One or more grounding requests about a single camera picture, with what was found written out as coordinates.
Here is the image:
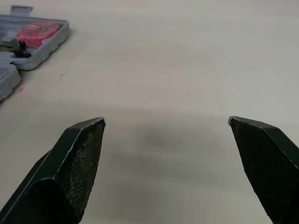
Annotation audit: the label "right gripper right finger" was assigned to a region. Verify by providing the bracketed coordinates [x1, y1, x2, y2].
[228, 116, 299, 224]

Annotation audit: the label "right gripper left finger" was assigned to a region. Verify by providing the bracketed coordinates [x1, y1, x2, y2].
[0, 117, 107, 224]

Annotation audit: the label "grey tool case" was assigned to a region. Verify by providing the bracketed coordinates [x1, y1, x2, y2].
[0, 5, 70, 102]

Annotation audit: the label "pliers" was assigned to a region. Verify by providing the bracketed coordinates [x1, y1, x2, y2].
[0, 40, 32, 59]

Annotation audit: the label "red tape measure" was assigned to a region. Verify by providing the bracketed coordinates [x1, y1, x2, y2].
[15, 20, 61, 47]

